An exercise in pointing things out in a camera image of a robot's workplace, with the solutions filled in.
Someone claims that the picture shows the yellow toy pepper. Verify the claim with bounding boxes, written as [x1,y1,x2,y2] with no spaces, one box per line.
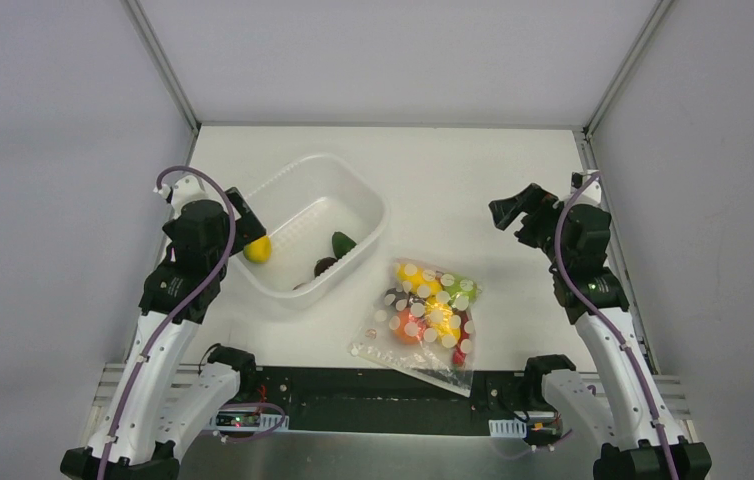
[395,263,443,298]

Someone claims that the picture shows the long yellow toy squash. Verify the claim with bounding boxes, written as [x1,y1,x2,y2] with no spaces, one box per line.
[423,297,461,347]

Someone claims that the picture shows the clear polka dot zip bag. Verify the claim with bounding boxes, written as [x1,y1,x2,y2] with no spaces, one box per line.
[348,257,482,398]

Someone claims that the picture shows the toy peach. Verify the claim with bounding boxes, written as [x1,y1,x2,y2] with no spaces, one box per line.
[389,308,425,345]

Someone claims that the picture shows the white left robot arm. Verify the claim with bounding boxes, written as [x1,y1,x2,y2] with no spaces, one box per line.
[60,186,266,479]

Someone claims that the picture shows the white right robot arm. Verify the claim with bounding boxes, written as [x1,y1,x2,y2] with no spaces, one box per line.
[488,183,712,479]

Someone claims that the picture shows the yellow toy lemon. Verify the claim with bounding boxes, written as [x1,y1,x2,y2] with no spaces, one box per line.
[243,236,273,264]

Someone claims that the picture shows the white plastic colander basket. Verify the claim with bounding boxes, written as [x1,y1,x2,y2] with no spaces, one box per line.
[230,153,390,310]

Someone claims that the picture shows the dark toy mangosteen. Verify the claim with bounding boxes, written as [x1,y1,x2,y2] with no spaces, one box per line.
[313,257,338,279]

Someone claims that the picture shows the dark green toy avocado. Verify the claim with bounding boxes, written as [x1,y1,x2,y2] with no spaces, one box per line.
[331,231,357,259]

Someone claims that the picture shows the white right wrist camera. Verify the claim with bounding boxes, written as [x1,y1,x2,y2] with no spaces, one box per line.
[569,170,603,208]

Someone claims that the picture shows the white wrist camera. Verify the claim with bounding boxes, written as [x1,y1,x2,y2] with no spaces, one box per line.
[154,174,209,218]
[569,170,603,208]

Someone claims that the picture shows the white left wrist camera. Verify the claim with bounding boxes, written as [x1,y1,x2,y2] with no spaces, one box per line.
[154,174,209,218]

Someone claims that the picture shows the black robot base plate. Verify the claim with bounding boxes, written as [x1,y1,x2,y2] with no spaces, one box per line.
[233,367,566,442]

